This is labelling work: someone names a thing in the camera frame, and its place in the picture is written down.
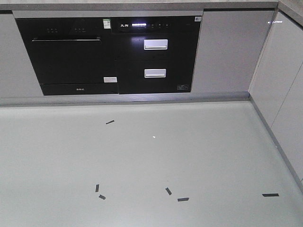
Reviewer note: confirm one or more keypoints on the black built-in disinfection cabinet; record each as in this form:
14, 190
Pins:
155, 54

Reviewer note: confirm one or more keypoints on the black built-in dishwasher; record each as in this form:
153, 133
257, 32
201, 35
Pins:
70, 56

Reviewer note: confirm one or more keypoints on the grey side cabinet door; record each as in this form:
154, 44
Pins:
277, 87

